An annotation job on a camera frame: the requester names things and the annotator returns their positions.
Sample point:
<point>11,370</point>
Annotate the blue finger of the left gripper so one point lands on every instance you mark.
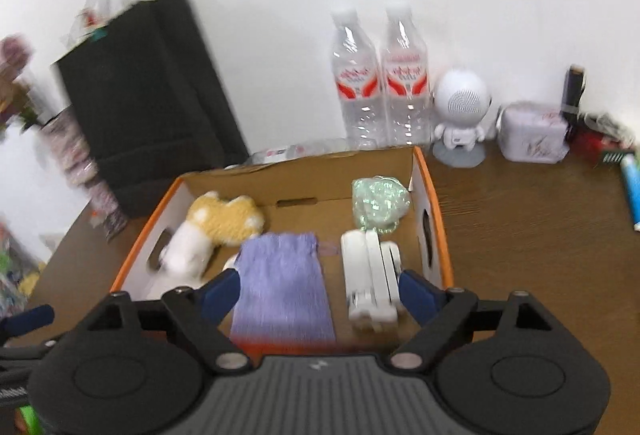
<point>27,321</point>

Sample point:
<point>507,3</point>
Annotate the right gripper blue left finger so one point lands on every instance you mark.
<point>197,314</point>

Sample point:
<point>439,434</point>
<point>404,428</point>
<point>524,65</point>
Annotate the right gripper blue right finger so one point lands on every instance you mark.
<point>445,319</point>

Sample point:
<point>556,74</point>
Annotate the white folding plastic device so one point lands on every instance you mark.
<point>371,270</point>

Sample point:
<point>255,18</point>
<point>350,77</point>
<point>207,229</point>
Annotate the purple fabric pouch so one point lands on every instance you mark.
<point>283,297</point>

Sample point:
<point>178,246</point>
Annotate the white and yellow plush toy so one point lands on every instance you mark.
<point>210,222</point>

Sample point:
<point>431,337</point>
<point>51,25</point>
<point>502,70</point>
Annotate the iridescent plastic bag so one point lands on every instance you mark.
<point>379,203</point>

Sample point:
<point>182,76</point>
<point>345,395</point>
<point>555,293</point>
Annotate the green foam roll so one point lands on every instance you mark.
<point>27,422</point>

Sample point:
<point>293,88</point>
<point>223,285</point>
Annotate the white tin box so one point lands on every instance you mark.
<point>530,132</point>

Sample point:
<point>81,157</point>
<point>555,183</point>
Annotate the white robot speaker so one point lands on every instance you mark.
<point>461,102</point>

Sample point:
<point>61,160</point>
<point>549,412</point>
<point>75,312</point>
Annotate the red and green box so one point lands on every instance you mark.
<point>595,147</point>

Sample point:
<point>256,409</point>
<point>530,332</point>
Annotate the black paper bag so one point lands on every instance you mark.
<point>148,99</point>

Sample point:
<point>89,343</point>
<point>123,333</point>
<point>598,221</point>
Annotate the blue white tube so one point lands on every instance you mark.
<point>631,174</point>

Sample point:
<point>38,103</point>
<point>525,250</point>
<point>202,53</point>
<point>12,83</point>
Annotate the right water bottle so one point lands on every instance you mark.
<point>406,79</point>

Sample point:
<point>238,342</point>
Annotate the water bottle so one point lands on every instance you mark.
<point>406,79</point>
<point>357,80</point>

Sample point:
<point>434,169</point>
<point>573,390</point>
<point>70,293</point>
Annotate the left water bottle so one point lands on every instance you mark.
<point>357,80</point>

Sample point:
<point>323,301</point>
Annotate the black flashlight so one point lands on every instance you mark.
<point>574,87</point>

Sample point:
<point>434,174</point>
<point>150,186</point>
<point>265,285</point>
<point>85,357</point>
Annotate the dried pink flowers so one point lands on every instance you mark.
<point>17,100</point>

